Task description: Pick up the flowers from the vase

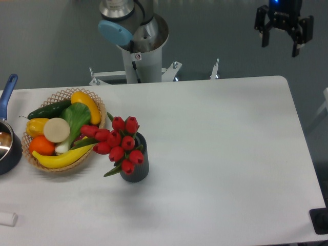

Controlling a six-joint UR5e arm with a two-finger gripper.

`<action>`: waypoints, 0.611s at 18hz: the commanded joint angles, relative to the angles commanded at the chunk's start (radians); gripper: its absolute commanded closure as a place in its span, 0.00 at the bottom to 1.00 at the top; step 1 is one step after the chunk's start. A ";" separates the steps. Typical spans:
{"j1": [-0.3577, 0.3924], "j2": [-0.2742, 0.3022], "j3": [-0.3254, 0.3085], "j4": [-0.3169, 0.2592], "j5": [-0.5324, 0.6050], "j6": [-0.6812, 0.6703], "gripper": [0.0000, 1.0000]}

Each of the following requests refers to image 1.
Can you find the yellow bell pepper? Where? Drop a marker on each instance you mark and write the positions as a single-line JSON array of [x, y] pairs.
[[35, 127]]

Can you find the yellow squash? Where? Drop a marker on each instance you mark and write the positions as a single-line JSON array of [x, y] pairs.
[[86, 99]]

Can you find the yellow banana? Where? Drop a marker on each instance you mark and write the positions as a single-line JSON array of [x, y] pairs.
[[63, 160]]

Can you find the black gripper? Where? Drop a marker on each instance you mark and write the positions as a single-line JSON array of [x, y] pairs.
[[285, 15]]

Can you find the green bok choy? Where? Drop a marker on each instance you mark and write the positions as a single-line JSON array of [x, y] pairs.
[[76, 115]]

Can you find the white metal robot stand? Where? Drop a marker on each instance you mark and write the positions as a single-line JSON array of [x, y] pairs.
[[139, 68]]

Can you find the black device at table edge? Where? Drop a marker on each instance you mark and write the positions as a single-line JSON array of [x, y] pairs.
[[319, 220]]

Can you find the beige round disc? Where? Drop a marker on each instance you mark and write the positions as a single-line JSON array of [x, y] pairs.
[[56, 130]]

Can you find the green cucumber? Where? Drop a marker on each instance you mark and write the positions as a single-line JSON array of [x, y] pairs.
[[49, 111]]

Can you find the dark pot with blue handle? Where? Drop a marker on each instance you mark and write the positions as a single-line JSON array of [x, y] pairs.
[[11, 148]]

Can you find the red tulip bouquet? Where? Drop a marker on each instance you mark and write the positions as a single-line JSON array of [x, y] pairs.
[[118, 144]]

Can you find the white frame at right edge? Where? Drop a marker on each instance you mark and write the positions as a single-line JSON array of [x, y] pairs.
[[319, 115]]

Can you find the orange fruit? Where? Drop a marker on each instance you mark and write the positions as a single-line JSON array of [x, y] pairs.
[[42, 146]]

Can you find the dark grey ribbed vase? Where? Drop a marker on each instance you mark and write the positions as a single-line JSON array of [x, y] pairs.
[[140, 169]]

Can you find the woven wicker basket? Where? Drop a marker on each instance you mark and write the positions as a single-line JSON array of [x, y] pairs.
[[60, 96]]

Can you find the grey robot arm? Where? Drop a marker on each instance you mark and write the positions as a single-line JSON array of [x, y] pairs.
[[121, 20]]

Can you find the white cylinder object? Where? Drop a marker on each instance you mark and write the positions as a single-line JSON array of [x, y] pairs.
[[8, 218]]

